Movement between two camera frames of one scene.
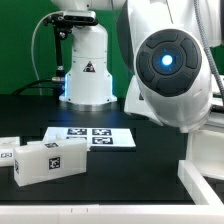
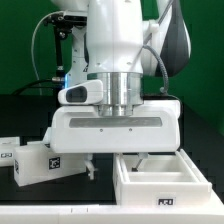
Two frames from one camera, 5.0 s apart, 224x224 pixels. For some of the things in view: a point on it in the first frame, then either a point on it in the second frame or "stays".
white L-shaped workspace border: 206,209 stays
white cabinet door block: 38,162 stays
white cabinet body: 205,153 → 163,179
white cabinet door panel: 7,146 stays
